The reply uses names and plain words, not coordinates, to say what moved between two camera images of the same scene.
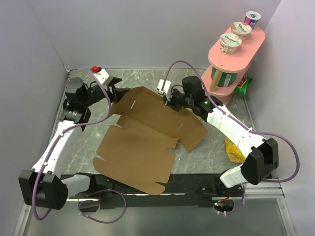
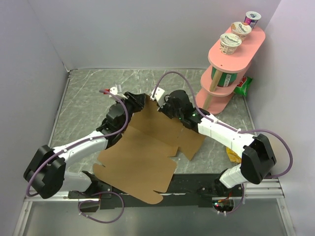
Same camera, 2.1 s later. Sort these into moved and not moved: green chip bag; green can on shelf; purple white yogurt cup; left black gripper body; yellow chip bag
Moved: left black gripper body
Not moved: green chip bag; green can on shelf; yellow chip bag; purple white yogurt cup
